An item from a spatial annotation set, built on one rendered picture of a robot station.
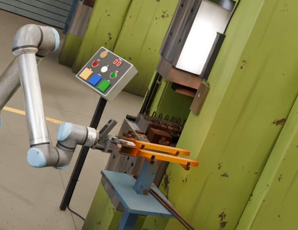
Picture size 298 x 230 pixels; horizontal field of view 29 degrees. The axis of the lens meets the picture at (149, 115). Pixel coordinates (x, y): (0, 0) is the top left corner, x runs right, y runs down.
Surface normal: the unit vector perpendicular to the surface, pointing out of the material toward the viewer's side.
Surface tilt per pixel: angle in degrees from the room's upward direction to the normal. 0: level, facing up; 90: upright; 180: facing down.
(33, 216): 0
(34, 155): 94
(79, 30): 90
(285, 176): 90
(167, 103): 90
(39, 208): 0
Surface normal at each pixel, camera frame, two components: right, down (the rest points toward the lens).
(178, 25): -0.88, -0.24
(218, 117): 0.31, 0.37
